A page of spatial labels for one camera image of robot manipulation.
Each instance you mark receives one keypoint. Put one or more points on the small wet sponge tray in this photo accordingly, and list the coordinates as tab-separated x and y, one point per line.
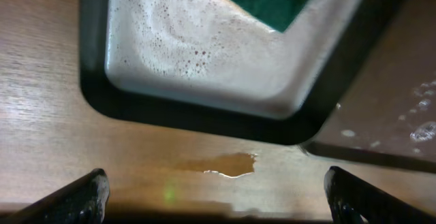
209	66

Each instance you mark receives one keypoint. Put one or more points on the large brown serving tray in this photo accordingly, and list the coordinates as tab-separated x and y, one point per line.
387	117

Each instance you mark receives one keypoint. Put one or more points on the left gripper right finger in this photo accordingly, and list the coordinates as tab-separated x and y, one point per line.
353	200

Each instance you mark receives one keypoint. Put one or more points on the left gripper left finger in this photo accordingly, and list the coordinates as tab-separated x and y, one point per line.
83	201

